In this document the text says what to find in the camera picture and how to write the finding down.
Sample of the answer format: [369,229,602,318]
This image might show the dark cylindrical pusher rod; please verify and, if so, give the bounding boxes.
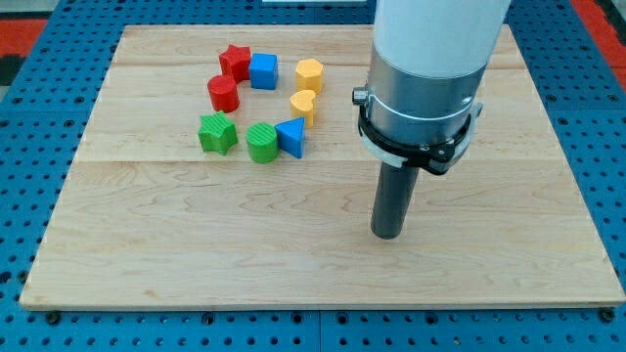
[370,162,419,240]

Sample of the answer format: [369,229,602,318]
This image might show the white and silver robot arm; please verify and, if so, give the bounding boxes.
[352,0,510,175]

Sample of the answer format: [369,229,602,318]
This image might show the yellow hexagon block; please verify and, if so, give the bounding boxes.
[295,59,324,94]

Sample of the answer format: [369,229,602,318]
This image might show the red cylinder block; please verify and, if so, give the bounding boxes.
[207,75,240,112]

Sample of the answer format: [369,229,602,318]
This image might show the red star block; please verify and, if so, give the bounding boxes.
[218,44,251,83]

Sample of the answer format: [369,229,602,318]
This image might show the blue triangle block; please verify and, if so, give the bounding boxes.
[275,117,305,158]

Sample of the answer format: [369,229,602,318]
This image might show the blue cube block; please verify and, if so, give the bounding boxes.
[248,53,279,90]

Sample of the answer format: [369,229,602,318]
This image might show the green cylinder block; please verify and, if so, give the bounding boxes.
[246,122,279,164]

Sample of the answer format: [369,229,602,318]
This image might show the wooden board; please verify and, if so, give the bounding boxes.
[20,25,625,311]

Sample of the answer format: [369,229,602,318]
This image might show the green star block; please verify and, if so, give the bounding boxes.
[198,110,239,155]

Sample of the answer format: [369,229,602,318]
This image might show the yellow heart block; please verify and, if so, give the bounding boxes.
[290,90,317,129]

